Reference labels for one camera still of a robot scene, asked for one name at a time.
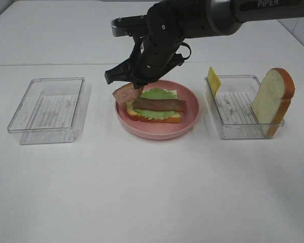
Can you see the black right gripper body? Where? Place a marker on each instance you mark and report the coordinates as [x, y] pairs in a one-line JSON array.
[[150, 60]]

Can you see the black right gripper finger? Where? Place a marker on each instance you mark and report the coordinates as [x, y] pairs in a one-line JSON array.
[[121, 73], [139, 84]]

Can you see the bacon strip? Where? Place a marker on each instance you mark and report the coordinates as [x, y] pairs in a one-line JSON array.
[[160, 104], [126, 93]]

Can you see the green lettuce leaf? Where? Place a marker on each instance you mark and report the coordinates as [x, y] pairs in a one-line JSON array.
[[157, 105]]

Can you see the bread slice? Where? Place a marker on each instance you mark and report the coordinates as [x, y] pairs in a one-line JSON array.
[[155, 116], [272, 100]]

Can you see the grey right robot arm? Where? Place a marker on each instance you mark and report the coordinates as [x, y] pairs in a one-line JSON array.
[[162, 30]]

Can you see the pink round plate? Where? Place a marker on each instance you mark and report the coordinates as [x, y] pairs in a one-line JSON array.
[[162, 131]]

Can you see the yellow cheese slice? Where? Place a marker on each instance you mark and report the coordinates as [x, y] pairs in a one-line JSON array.
[[213, 81]]

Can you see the clear left plastic tray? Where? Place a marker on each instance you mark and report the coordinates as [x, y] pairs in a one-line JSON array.
[[52, 110]]

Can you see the clear plastic tray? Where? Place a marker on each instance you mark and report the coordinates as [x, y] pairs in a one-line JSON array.
[[52, 110], [231, 108]]

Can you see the clear right plastic tray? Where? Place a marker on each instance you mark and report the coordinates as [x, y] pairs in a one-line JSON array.
[[231, 108]]

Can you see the upright bread slice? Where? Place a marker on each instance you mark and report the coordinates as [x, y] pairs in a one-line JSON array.
[[272, 100]]

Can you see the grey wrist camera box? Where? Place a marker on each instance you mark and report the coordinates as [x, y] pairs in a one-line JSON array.
[[134, 26]]

